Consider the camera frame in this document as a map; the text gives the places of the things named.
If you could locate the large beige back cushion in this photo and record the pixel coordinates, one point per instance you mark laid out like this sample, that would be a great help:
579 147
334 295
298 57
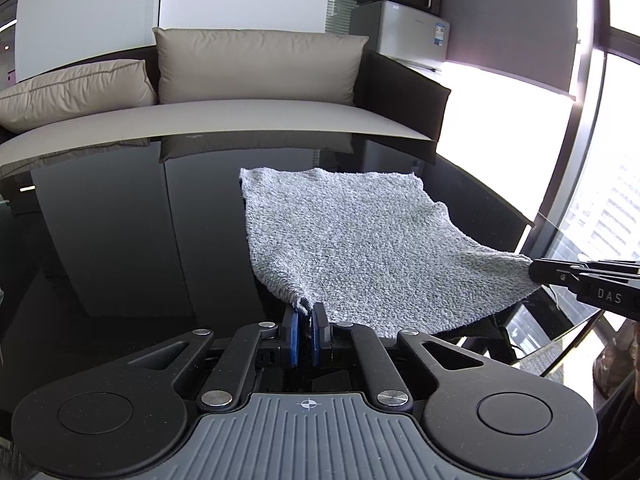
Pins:
251 64

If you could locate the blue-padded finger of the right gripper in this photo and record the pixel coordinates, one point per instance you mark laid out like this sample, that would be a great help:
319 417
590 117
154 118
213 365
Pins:
564 273

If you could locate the grey knitted towel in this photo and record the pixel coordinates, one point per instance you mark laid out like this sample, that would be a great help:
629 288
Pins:
373 249

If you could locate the silver mini fridge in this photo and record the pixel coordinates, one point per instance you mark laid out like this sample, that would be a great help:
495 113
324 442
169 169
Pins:
408 36

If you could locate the small beige side cushion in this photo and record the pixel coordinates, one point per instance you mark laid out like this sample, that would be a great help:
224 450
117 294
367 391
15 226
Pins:
76 91

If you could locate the dark brown sofa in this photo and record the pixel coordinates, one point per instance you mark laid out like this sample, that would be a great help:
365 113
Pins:
394 106

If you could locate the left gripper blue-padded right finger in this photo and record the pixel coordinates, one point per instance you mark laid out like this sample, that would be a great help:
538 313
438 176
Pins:
382 383

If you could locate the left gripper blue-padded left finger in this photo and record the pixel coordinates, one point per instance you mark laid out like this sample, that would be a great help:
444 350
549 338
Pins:
250 349

